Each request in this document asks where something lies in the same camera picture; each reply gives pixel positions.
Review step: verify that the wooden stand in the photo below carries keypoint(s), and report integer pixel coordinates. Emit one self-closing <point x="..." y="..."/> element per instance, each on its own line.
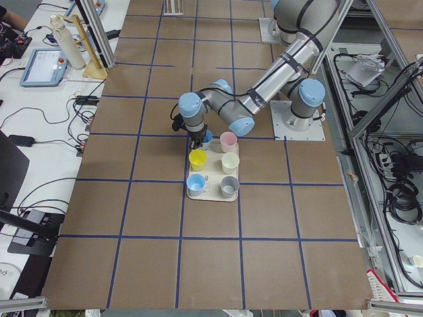
<point x="94" y="68"/>

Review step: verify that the black monitor stand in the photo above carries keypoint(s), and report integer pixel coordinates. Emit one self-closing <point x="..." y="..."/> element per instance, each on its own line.
<point x="37" y="231"/>

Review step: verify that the cream plastic tray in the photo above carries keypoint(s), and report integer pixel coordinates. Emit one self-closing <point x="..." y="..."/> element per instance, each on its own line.
<point x="213" y="174"/>

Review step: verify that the pale blue plastic cup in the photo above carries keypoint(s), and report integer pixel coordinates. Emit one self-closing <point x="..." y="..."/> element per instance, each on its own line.
<point x="207" y="140"/>

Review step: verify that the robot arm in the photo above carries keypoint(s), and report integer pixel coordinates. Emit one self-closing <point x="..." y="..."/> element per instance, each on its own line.
<point x="309" y="26"/>

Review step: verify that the pale green plastic cup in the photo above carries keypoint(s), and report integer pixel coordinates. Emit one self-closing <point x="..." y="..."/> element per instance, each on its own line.
<point x="230" y="163"/>

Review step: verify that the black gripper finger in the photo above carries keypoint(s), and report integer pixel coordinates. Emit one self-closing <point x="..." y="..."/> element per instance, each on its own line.
<point x="195" y="144"/>

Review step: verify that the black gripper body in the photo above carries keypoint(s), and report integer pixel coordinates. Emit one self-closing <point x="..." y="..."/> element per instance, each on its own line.
<point x="197" y="135"/>

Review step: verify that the teach pendant tablet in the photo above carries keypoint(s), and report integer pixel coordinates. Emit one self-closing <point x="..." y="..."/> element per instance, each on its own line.
<point x="45" y="68"/>

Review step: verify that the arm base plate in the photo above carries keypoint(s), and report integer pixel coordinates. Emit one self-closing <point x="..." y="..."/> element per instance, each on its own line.
<point x="269" y="31"/>
<point x="288" y="127"/>

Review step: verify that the grey plastic cup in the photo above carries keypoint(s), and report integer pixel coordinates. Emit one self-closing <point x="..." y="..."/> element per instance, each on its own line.
<point x="229" y="186"/>

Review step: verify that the white drink bottle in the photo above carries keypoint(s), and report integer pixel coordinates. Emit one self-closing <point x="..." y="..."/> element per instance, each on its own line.
<point x="65" y="40"/>

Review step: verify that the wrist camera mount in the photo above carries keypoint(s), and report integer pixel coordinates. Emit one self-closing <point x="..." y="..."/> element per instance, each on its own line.
<point x="178" y="122"/>

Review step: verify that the yellow plastic cup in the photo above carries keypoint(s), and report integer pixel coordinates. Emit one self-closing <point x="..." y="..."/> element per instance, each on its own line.
<point x="197" y="159"/>

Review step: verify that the black power adapter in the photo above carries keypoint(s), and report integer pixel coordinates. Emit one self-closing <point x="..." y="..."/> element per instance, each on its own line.
<point x="22" y="141"/>

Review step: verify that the aluminium frame post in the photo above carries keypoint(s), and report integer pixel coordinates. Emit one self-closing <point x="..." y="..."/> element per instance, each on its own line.
<point x="96" y="29"/>

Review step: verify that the pink plastic cup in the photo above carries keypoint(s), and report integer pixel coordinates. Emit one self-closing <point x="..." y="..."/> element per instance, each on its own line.
<point x="228" y="142"/>

